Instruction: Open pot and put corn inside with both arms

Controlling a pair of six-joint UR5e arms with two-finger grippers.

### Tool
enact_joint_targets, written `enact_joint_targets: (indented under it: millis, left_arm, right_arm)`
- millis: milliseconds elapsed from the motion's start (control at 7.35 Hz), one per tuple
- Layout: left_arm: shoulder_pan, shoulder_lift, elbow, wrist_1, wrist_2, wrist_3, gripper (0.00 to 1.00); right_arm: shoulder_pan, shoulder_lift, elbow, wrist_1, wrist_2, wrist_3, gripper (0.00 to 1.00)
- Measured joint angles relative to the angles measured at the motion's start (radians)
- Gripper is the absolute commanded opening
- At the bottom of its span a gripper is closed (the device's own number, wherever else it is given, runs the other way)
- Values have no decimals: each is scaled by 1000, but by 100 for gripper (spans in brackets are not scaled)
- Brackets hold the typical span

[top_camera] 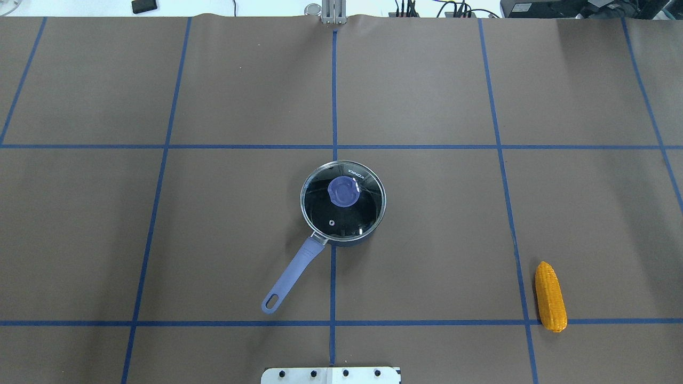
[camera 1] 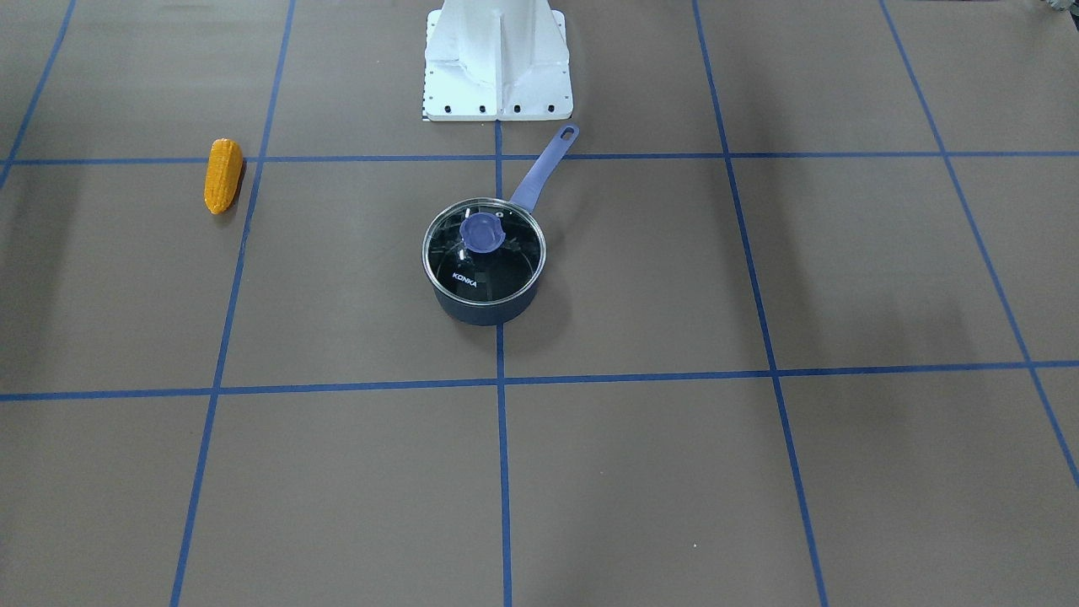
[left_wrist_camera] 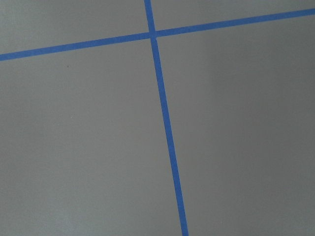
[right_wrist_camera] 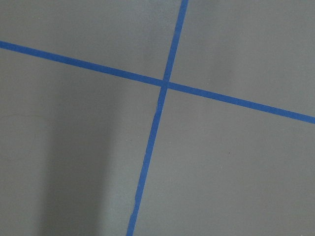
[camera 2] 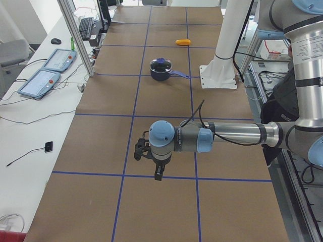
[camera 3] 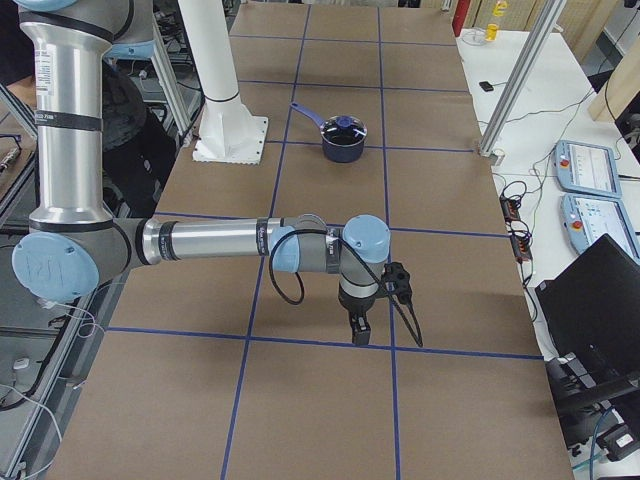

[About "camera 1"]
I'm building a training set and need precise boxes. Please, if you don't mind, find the glass lid with blue knob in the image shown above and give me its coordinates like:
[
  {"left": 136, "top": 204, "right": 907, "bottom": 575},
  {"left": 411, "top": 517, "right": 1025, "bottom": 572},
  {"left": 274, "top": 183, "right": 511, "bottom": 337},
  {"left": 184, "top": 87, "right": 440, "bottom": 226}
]
[{"left": 421, "top": 197, "right": 547, "bottom": 307}]

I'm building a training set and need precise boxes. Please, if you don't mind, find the yellow corn cob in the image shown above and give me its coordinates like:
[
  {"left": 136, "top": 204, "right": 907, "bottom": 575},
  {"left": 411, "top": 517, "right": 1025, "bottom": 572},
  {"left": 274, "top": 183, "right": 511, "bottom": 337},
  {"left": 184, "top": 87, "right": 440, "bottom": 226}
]
[{"left": 203, "top": 138, "right": 245, "bottom": 215}]

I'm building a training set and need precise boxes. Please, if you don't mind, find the dark blue saucepan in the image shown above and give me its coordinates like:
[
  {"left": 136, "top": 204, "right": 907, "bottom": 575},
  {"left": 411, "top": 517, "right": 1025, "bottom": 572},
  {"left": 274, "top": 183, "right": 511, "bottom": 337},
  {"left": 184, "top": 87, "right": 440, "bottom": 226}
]
[{"left": 421, "top": 123, "right": 581, "bottom": 326}]

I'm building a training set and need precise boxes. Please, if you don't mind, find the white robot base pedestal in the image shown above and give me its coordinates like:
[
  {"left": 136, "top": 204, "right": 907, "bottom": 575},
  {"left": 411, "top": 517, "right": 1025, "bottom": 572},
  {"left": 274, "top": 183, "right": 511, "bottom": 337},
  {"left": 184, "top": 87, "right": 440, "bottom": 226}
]
[{"left": 421, "top": 1, "right": 574, "bottom": 122}]

